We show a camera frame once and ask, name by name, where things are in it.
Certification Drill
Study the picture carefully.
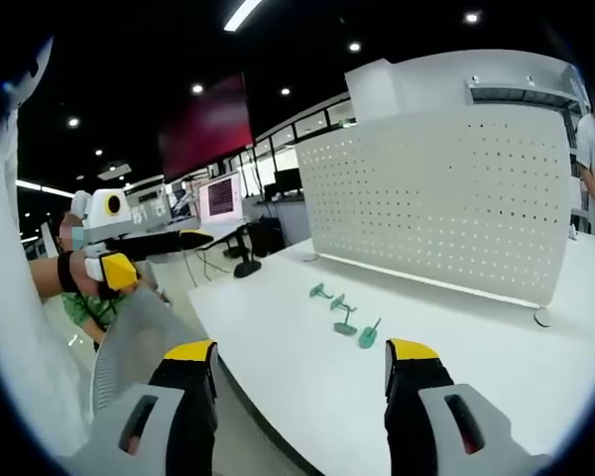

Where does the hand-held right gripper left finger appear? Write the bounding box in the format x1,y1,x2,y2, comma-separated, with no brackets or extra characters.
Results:
61,339,220,476

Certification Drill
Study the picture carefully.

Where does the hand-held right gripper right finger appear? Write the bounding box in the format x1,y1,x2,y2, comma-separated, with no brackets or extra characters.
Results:
383,338,551,476

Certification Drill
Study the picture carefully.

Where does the white perforated mounting plate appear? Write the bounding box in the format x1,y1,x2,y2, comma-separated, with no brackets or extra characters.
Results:
295,109,572,328

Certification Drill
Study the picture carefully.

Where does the person's left hand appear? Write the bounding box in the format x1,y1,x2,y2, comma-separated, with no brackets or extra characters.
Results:
72,249,114,299

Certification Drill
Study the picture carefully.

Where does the monitor with pink screen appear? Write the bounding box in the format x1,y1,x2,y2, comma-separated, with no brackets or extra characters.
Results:
196,171,244,225

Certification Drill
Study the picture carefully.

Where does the black monitor stand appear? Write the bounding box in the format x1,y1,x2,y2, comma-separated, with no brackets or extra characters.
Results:
232,223,264,280

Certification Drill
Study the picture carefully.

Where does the person's white clothing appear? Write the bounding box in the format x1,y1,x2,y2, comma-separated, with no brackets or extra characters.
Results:
0,37,94,460

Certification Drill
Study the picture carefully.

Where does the black computer monitor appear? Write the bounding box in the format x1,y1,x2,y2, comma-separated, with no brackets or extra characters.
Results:
273,167,303,197

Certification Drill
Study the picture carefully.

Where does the long ceiling light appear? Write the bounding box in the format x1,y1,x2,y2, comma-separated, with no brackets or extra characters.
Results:
222,0,265,33

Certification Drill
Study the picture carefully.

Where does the group of round ceiling spotlights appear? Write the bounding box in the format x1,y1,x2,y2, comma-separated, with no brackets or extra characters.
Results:
66,10,481,159

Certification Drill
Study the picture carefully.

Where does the white panel with shelf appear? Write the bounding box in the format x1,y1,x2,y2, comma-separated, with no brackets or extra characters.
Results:
343,48,590,150

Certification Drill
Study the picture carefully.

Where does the black wrist strap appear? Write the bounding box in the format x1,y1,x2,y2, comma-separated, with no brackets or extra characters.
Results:
56,250,83,295

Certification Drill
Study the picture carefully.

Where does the black desk cable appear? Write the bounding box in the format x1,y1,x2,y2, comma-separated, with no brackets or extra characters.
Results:
181,246,237,290

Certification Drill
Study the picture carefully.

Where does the dark red wall screen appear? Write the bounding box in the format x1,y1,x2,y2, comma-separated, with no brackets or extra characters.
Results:
157,72,256,183

